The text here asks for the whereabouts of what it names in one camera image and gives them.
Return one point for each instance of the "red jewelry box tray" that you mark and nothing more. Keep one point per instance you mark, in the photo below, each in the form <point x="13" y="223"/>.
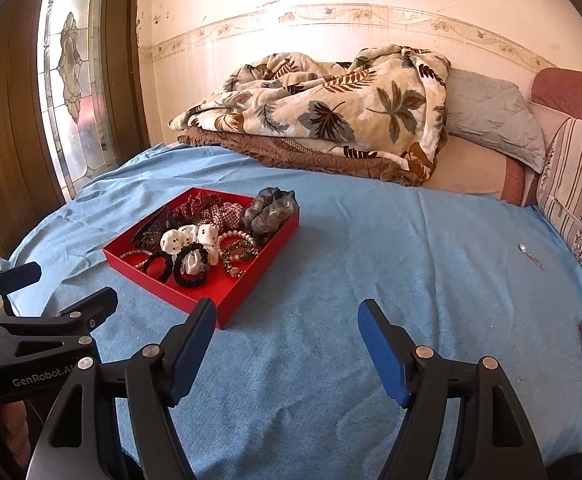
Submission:
<point x="242" y="262"/>

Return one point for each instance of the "floral leaf print blanket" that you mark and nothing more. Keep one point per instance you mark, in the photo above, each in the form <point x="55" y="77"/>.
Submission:
<point x="388" y="103"/>

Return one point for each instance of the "stained glass door panel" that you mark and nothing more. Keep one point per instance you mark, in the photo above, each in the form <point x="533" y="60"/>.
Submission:
<point x="71" y="92"/>

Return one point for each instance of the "black feather hair clip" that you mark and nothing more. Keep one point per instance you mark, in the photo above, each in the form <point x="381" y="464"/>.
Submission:
<point x="149" y="235"/>

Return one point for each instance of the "dark red dotted scrunchie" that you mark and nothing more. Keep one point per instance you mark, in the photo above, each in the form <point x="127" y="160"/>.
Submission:
<point x="191" y="210"/>

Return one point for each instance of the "grey pillow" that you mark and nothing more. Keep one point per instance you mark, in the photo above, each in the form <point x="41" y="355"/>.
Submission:
<point x="493" y="113"/>

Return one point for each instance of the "black white scrunchie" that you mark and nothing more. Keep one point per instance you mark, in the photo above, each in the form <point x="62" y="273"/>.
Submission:
<point x="191" y="265"/>

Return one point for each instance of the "red white plaid scrunchie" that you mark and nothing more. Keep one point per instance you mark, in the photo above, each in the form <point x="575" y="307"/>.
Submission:
<point x="226" y="216"/>

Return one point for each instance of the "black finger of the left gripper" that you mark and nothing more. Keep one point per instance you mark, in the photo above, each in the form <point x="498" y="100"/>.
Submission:
<point x="79" y="318"/>
<point x="19" y="277"/>

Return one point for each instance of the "light blue bed sheet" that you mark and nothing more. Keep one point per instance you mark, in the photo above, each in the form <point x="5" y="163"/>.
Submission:
<point x="288" y="390"/>

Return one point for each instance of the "white dotted scrunchie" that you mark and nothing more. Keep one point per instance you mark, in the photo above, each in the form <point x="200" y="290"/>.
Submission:
<point x="173" y="240"/>

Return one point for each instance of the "person left hand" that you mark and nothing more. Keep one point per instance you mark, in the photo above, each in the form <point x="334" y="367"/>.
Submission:
<point x="14" y="429"/>

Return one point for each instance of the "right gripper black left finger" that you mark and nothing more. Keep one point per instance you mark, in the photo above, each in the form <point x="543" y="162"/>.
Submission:
<point x="112" y="421"/>

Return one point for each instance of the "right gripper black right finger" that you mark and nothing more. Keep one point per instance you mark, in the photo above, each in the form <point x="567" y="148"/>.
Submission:
<point x="493" y="440"/>

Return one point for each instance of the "grey sheer scrunchie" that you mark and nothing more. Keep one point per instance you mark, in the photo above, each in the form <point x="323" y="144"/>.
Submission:
<point x="264" y="216"/>

